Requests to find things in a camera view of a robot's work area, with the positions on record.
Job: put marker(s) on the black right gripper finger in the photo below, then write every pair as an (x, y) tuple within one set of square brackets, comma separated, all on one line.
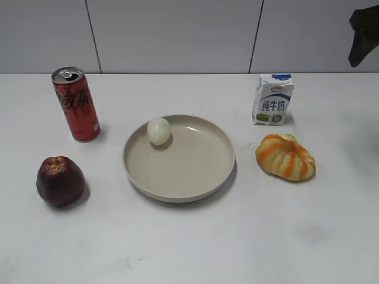
[(364, 23)]

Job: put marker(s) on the white egg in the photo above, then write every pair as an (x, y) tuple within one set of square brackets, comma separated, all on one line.
[(158, 131)]

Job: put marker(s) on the orange striped bread bun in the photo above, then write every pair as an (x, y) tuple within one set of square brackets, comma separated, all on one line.
[(283, 156)]

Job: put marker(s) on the white blue milk carton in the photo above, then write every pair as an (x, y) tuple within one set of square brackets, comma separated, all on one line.
[(272, 97)]

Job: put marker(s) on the red cola can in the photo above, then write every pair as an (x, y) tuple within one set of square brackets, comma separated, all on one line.
[(72, 90)]

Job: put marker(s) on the dark red wax apple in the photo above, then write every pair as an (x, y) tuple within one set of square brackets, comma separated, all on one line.
[(60, 181)]

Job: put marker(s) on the beige round plate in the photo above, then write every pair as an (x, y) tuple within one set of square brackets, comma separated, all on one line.
[(197, 160)]

